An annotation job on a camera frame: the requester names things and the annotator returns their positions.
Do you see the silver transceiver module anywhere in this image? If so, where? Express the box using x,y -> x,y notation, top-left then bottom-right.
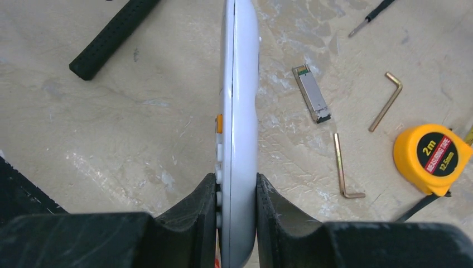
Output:
292,64 -> 331,123

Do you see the black handled hammer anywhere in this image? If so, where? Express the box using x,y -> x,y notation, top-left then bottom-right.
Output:
69,0 -> 160,81

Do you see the brass hex key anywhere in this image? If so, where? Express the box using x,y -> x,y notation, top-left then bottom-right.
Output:
334,133 -> 366,199
368,71 -> 403,133

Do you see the yellow tape measure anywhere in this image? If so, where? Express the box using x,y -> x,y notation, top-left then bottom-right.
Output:
393,124 -> 472,197

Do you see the white remote control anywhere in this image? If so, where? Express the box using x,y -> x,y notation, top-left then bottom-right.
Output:
215,1 -> 260,267

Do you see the small black screwdriver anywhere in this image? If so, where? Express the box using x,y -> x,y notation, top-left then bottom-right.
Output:
348,0 -> 394,38

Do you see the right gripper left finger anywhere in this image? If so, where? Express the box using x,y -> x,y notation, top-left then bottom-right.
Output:
1,173 -> 216,267

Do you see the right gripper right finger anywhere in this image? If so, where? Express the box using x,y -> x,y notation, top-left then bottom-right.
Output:
256,174 -> 472,267

